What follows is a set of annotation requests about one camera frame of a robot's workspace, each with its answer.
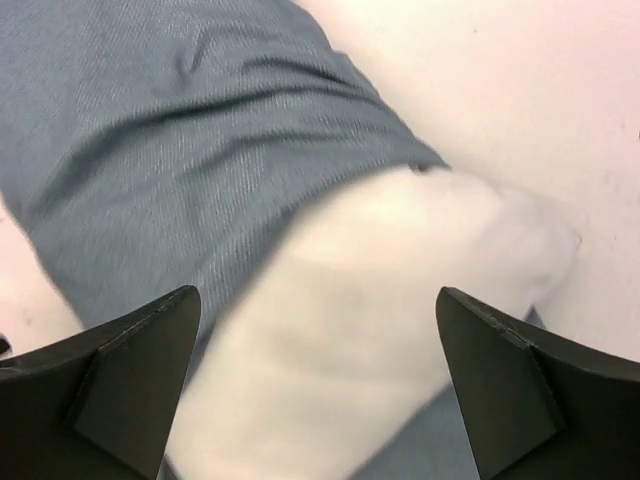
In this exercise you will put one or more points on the blue plaid pillowcase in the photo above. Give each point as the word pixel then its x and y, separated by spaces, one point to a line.
pixel 147 145

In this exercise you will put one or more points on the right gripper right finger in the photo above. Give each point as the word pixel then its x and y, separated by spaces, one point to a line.
pixel 537 405

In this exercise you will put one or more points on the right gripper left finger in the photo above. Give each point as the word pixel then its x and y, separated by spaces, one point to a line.
pixel 100 404

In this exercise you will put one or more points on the white pillow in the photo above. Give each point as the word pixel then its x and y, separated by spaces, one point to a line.
pixel 334 346

